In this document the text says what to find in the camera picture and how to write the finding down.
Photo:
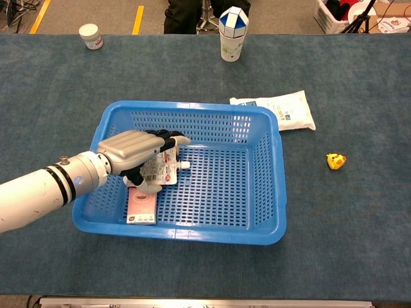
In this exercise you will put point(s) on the blue plastic perforated basket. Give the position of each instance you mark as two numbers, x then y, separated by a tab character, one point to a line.
218	179

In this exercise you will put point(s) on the small pink white carton box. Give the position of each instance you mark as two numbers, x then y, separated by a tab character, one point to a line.
141	207

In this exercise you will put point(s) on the person in black trousers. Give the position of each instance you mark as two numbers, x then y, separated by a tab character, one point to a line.
180	16

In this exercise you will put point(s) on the aluminium profile rail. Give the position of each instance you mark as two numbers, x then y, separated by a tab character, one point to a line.
192	303

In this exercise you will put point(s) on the yellow chick toy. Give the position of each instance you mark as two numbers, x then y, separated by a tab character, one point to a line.
335	162

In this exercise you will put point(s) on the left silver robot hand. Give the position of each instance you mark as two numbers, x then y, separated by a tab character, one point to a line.
128	147

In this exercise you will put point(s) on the black tripod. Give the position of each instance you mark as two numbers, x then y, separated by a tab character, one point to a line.
359	19

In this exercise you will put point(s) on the white wet wipes pack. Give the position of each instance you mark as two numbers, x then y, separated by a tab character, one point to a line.
292	110

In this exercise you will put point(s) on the blue white snake cube puzzle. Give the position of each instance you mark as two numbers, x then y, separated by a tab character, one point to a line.
233	22

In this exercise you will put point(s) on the white plastic laundry basket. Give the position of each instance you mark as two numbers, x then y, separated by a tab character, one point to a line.
326	19

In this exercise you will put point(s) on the white jar with red label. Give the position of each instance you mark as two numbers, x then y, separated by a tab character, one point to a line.
91	37

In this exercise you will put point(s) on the white paper cup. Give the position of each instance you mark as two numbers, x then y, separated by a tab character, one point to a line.
231	48

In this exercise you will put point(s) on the blue-green table cloth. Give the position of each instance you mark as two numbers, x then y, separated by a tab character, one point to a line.
48	96

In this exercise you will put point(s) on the chrome stool base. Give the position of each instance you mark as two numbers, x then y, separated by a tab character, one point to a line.
207	22

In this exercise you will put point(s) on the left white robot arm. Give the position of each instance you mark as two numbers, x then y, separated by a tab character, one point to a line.
38	189

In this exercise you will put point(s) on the white spouted drink pouch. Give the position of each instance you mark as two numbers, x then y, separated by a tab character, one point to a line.
160	170

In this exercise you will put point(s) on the cardboard box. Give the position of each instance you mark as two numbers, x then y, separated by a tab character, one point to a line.
388	8

